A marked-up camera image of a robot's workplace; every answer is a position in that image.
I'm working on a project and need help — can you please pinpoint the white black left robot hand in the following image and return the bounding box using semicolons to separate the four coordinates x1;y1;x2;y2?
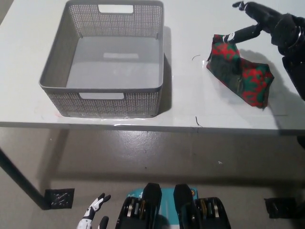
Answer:
78;192;112;229

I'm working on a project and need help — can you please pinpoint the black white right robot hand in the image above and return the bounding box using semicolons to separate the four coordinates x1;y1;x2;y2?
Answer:
223;1;300;52

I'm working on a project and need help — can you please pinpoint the red green coffee bean bag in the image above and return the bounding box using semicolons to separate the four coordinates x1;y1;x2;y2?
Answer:
205;34;275;112

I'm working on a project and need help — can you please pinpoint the black metal table leg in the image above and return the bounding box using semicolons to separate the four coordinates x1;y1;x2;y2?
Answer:
0;146;51;211

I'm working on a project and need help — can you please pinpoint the dark round object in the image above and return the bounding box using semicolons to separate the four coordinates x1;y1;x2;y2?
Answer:
296;135;305;151

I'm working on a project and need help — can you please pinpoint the grey perforated plastic basket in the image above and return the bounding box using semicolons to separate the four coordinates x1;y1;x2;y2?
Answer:
38;0;165;118

